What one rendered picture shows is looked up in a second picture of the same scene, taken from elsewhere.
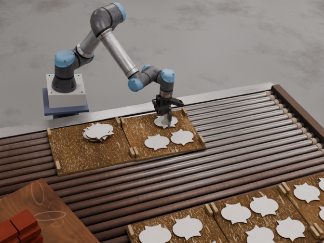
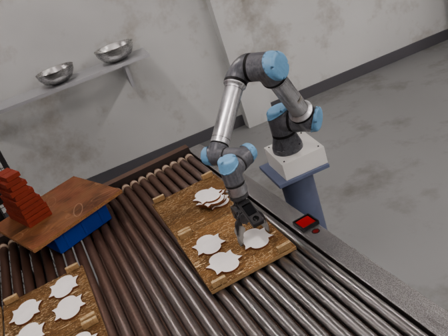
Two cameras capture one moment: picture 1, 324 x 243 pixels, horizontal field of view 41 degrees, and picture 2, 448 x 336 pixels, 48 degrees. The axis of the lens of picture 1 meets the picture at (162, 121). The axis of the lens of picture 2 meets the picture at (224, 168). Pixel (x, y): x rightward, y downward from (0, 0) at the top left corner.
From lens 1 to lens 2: 2.79 m
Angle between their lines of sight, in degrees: 81
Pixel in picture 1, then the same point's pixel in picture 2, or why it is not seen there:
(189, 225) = (69, 308)
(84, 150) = (187, 204)
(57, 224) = (68, 217)
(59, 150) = (185, 191)
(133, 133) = (223, 223)
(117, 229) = (83, 263)
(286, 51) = not seen: outside the picture
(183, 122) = (263, 255)
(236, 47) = not seen: outside the picture
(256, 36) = not seen: outside the picture
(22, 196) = (101, 190)
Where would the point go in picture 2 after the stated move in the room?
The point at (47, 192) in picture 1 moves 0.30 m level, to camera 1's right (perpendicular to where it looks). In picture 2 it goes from (103, 199) to (87, 234)
